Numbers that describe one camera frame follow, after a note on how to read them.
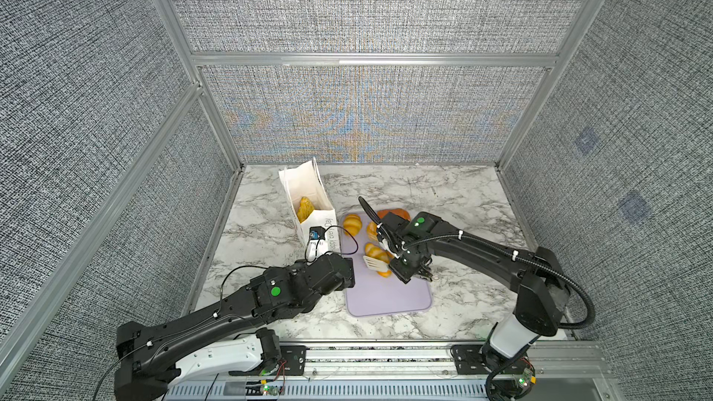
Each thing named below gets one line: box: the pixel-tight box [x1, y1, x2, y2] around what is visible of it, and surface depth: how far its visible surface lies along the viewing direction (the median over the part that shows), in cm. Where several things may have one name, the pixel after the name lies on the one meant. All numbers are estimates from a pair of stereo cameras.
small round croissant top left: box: [343, 213, 363, 237], surface depth 99 cm
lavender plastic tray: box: [341, 210, 433, 318], surface depth 86 cm
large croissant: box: [297, 195, 315, 224], surface depth 97 cm
